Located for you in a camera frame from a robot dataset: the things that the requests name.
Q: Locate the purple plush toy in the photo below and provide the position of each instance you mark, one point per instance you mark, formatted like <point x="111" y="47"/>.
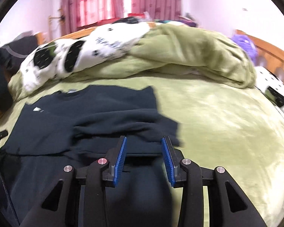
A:
<point x="247" y="45"/>

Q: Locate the wooden coat rack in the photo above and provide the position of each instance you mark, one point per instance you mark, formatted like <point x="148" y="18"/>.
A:
<point x="55" y="24"/>

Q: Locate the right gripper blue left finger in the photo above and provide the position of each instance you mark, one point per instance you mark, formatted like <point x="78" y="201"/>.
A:
<point x="116" y="159"/>

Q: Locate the black bag with white trim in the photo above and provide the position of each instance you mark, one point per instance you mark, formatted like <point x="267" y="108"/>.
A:
<point x="15" y="52"/>

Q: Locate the red floral curtain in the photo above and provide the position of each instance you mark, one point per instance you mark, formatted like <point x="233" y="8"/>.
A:
<point x="80" y="13"/>

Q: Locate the dark navy sweatshirt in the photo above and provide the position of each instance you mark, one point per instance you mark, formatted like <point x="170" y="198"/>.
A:
<point x="77" y="128"/>

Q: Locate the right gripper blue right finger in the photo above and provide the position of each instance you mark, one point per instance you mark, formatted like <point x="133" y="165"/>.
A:
<point x="172" y="158"/>

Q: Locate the green crumpled blanket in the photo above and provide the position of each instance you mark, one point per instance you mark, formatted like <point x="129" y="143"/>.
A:
<point x="169" y="49"/>

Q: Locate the white black patterned pillow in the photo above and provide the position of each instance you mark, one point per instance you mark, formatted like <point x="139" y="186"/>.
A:
<point x="271" y="86"/>

